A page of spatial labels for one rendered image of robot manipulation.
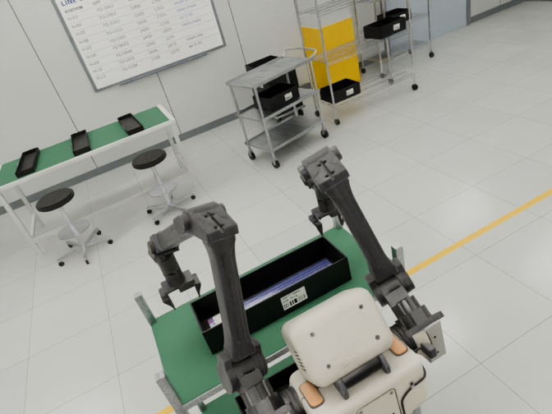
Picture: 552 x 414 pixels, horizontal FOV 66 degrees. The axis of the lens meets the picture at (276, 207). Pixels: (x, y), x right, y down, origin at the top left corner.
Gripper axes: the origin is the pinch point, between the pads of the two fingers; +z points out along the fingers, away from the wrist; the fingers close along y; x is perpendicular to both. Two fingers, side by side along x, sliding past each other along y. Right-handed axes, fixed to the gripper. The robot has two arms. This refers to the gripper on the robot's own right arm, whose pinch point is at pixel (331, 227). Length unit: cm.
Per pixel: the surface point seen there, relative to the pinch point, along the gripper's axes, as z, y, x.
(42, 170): 32, 135, -310
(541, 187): 114, -210, -73
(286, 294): 10.5, 26.0, 8.6
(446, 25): 97, -491, -471
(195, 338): 19, 61, -2
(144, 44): -23, -12, -465
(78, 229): 86, 129, -276
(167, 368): 20, 73, 4
